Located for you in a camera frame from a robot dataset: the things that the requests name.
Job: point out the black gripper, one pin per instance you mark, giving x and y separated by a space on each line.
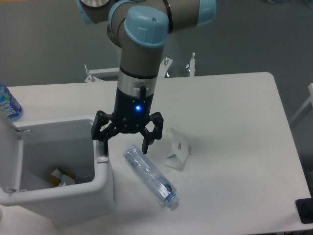
131 114

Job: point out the trash inside the can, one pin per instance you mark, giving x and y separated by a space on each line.
60 178

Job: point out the crushed clear plastic bottle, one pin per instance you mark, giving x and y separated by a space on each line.
152 177

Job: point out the white frame at right edge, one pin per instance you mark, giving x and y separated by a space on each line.
303 110

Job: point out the black device at table edge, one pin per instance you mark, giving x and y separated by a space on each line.
305 210

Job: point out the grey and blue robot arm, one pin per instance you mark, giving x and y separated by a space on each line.
140 29

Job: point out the crumpled white paper wrapper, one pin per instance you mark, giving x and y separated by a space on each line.
180 149

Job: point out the white plastic trash can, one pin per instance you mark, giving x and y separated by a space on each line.
31 150

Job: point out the blue labelled water bottle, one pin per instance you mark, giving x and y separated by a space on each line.
9 105

